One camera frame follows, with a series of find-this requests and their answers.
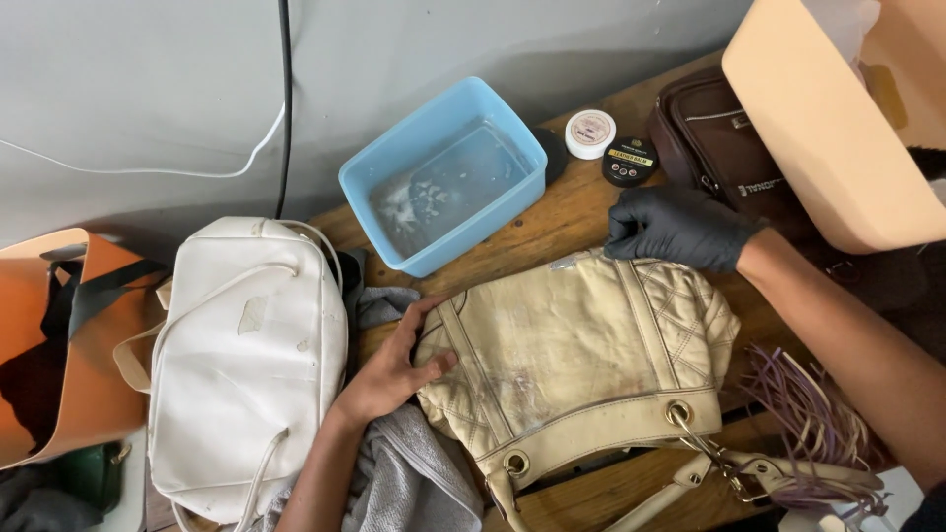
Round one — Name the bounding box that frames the person's right hand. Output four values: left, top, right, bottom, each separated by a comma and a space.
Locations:
604, 185, 770, 274

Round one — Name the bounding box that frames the person's left hand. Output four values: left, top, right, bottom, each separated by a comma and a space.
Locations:
334, 294, 459, 426

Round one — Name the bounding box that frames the cream quilted leather handbag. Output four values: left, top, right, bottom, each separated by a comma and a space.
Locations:
412, 247, 884, 532

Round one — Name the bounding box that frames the black leather balm tin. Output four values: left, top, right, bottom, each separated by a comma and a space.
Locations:
601, 136, 659, 189

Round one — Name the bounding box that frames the white round cream jar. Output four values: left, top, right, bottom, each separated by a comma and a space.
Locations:
565, 108, 618, 161

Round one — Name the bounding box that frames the black round sponge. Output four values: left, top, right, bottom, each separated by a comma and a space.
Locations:
532, 127, 569, 187

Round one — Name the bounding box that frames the brown leather bag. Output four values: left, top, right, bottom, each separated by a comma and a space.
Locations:
646, 66, 821, 241

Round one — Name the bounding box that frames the blue plastic tub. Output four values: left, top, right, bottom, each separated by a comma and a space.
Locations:
338, 76, 549, 279

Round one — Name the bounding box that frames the peach plastic bag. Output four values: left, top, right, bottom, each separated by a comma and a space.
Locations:
721, 0, 946, 255

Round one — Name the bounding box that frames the purple fringe tassel bag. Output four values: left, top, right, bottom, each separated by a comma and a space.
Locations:
739, 343, 891, 518

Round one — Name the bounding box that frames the grey towel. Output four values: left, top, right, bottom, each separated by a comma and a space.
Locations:
251, 286, 485, 532

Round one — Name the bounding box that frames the white leather handbag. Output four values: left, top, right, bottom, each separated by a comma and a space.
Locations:
112, 216, 350, 532

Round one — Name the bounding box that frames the orange leather tote bag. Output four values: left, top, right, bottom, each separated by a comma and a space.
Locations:
0, 228, 172, 471

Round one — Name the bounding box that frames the green bag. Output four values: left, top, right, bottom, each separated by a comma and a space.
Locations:
55, 441, 133, 514

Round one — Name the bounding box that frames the black cable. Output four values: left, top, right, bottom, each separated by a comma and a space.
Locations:
275, 0, 294, 220

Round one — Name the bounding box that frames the white cable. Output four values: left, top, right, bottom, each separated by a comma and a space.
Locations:
0, 103, 288, 180

